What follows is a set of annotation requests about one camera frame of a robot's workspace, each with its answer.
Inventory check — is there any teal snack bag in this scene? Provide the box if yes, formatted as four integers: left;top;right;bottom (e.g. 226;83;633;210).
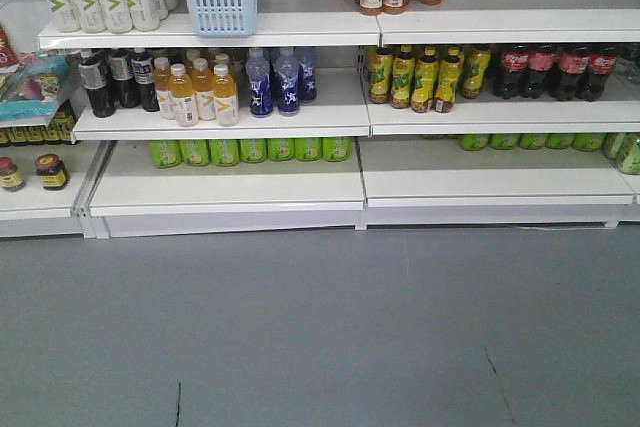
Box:
1;54;69;121

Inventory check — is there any plastic cola bottle red label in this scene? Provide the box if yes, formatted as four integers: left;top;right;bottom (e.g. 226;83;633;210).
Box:
522;44;557;99
577;44;618;102
493;43;530;99
551;44;591;101

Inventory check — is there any sauce jar red lid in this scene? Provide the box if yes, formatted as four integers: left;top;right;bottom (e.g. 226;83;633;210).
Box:
0;157;26;192
35;153;69;191

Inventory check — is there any blue sports drink bottle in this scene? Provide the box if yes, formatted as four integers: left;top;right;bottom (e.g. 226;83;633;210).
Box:
275;47;300;116
245;47;273;118

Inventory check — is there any yellow lemon tea bottle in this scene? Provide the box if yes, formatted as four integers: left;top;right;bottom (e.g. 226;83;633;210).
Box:
460;44;491;99
410;46;439;113
390;44;415;109
435;46;460;113

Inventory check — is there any orange vitamin drink bottle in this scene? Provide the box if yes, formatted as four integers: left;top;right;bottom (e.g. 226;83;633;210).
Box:
154;57;175;120
169;63;198;127
191;57;216;121
213;64;239;126

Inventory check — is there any dark tea bottle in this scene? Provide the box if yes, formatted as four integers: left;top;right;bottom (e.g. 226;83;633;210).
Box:
108;49;141;108
131;47;159;112
78;49;116;118

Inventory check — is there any white metal shelf unit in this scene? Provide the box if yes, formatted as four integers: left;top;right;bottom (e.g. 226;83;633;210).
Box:
1;0;639;239

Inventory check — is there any green drink bottle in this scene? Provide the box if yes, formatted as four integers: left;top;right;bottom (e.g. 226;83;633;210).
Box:
294;137;322;162
267;138;295;161
208;139;240;167
179;139;211;167
148;140;182;169
322;137;353;162
240;138;268;164

